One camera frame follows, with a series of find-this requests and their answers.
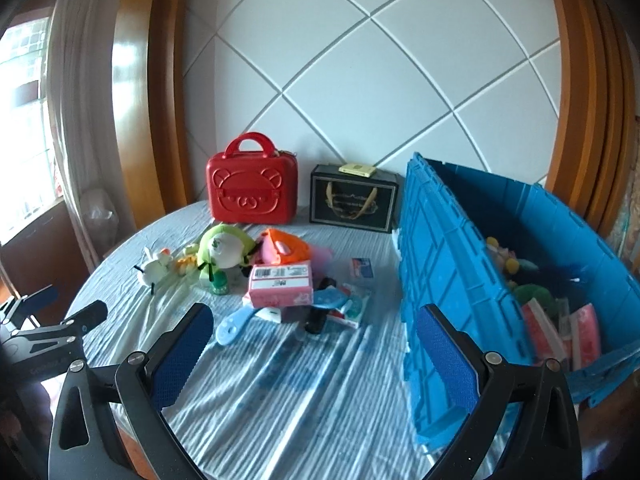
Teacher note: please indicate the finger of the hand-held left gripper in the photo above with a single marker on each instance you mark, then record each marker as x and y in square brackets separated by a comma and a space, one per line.
[75, 322]
[40, 297]

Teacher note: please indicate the dark blue cloth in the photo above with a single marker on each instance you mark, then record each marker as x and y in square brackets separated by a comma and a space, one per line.
[545, 275]

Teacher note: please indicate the dark green plush toy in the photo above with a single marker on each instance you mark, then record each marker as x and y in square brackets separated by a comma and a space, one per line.
[535, 295]

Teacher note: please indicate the yellow and pink plush toy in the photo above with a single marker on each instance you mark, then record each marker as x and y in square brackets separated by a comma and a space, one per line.
[500, 255]

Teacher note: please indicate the green and white box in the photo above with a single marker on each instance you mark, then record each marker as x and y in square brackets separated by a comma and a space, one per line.
[355, 310]

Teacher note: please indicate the white curtain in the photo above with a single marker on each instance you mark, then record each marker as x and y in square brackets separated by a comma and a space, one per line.
[80, 110]

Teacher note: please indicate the pink tissue pack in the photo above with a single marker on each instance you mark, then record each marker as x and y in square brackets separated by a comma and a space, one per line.
[585, 332]
[542, 332]
[280, 295]

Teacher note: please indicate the patterned wall hanging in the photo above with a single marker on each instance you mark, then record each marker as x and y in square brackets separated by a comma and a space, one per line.
[627, 230]

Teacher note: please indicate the striped blue tablecloth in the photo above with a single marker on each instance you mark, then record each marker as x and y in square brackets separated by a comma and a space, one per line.
[280, 400]

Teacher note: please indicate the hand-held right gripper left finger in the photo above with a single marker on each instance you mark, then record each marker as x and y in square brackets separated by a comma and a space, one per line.
[182, 355]

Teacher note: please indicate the light blue smiley brush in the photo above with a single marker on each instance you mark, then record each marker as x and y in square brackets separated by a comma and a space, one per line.
[231, 332]

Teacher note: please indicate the small white plush toy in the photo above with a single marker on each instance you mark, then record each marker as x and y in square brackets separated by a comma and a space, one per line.
[155, 269]

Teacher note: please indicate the blue plastic crate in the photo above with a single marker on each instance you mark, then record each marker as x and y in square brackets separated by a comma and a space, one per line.
[445, 260]

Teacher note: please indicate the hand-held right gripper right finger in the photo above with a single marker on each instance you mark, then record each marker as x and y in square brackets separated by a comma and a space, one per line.
[447, 360]

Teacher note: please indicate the dark wooden cabinet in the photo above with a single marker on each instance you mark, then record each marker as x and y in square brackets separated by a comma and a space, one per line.
[45, 255]

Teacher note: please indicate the window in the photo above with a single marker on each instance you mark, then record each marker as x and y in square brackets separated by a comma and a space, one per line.
[25, 135]

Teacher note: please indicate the orange plush toy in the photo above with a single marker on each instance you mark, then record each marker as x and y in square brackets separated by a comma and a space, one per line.
[280, 250]

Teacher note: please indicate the small yellow plush toy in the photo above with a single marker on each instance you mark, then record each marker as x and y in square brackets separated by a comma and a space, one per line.
[186, 262]

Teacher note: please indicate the small yellow box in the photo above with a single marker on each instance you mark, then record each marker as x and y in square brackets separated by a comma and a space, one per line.
[357, 170]

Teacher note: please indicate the small white box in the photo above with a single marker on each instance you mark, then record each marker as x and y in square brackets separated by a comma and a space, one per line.
[272, 315]

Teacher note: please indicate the red bear-face suitcase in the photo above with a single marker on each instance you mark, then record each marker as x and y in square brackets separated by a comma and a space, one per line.
[250, 195]

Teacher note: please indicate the black gift box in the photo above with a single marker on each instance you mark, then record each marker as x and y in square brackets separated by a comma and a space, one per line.
[320, 210]

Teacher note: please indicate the blue and red small packet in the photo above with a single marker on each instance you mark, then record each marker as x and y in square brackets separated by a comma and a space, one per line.
[361, 269]

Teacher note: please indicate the small black object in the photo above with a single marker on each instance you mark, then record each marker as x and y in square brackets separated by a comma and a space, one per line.
[314, 322]

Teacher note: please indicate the green frog plush toy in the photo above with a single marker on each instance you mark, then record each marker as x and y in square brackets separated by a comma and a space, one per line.
[222, 250]

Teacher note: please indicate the small green bottle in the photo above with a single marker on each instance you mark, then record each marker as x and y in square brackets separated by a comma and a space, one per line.
[220, 287]

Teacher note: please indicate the teal hair brush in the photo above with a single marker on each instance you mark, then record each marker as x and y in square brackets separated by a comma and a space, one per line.
[330, 297]

